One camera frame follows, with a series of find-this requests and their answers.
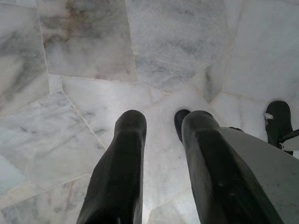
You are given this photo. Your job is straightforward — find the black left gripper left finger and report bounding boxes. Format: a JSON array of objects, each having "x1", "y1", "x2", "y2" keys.
[{"x1": 76, "y1": 109, "x2": 148, "y2": 224}]

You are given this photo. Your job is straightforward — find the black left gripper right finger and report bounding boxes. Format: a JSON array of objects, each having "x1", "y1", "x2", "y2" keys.
[{"x1": 181, "y1": 110, "x2": 285, "y2": 224}]

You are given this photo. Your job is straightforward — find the black robot left foot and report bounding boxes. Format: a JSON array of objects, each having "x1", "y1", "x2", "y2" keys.
[{"x1": 174, "y1": 109, "x2": 191, "y2": 143}]

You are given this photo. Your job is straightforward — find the black robot foot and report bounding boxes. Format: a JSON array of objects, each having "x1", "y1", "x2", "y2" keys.
[
  {"x1": 265, "y1": 100, "x2": 294, "y2": 156},
  {"x1": 174, "y1": 109, "x2": 191, "y2": 143}
]

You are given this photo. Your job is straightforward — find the black robot right foot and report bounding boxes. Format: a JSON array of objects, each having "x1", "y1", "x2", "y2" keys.
[{"x1": 265, "y1": 100, "x2": 294, "y2": 156}]

